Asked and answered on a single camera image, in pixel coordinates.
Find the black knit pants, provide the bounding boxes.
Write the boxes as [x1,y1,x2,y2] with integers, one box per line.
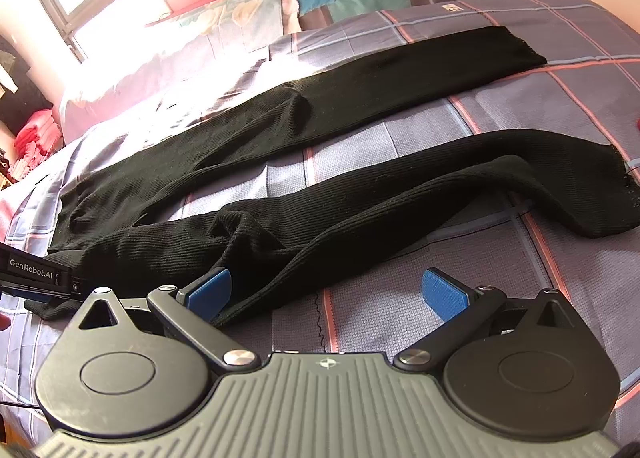
[22,25,640,329]

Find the pink folded towel stack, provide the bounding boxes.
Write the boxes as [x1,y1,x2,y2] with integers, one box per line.
[9,110,62,181]

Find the hanging dark clothes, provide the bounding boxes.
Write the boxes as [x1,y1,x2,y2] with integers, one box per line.
[0,36,53,136]

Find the plaid purple bed sheet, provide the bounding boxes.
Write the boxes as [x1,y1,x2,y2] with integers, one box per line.
[1,0,639,443]

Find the pale floral pillow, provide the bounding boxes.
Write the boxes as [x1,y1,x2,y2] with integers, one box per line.
[151,0,300,50]

